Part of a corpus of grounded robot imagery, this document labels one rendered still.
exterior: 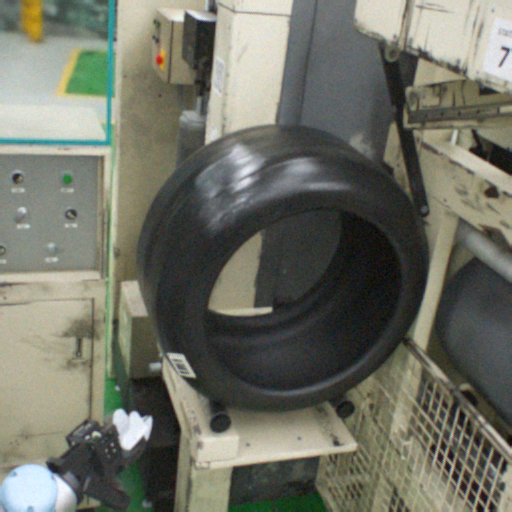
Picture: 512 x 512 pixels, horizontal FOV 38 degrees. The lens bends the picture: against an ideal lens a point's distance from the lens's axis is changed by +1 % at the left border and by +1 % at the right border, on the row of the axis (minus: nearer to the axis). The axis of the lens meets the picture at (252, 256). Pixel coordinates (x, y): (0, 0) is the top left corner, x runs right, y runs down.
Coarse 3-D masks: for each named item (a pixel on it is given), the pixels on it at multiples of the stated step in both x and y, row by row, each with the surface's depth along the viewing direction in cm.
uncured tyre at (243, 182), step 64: (256, 128) 145; (192, 192) 135; (256, 192) 128; (320, 192) 131; (384, 192) 136; (192, 256) 130; (384, 256) 167; (192, 320) 134; (256, 320) 173; (320, 320) 176; (384, 320) 163; (192, 384) 145; (256, 384) 148; (320, 384) 151
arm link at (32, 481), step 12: (24, 468) 101; (36, 468) 102; (12, 480) 99; (24, 480) 100; (36, 480) 101; (48, 480) 101; (0, 492) 99; (12, 492) 98; (24, 492) 99; (36, 492) 100; (48, 492) 100; (0, 504) 99; (12, 504) 98; (24, 504) 98; (36, 504) 99; (48, 504) 99
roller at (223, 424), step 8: (200, 400) 156; (208, 400) 154; (208, 408) 152; (216, 408) 151; (224, 408) 152; (208, 416) 151; (216, 416) 149; (224, 416) 149; (216, 424) 149; (224, 424) 150; (216, 432) 151
